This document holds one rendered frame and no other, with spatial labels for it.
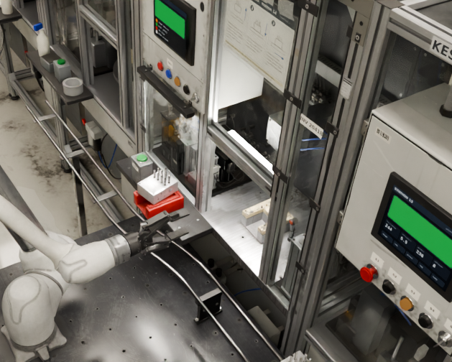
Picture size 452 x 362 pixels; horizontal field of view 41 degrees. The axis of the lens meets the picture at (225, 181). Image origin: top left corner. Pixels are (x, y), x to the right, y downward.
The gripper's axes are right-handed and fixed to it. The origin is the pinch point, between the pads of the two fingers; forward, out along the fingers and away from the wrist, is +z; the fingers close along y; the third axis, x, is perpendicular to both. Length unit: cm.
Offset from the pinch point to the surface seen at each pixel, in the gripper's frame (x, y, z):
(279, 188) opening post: -21.5, 22.7, 21.5
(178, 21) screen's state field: 33, 54, 18
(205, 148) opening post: 18.6, 11.0, 21.6
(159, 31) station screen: 46, 45, 18
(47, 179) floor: 171, -112, 8
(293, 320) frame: -39, -23, 21
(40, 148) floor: 204, -113, 17
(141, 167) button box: 43.3, -10.6, 8.8
